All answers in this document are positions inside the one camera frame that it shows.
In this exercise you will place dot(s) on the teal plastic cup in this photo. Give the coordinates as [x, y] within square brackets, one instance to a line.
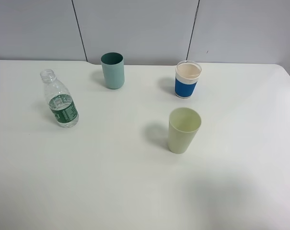
[113, 70]

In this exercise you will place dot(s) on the pale green plastic cup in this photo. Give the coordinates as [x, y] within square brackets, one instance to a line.
[183, 126]

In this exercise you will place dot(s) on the clear plastic bottle green label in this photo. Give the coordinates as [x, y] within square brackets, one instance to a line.
[59, 99]

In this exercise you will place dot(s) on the clear cup blue sleeve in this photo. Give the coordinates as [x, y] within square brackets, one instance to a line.
[187, 74]

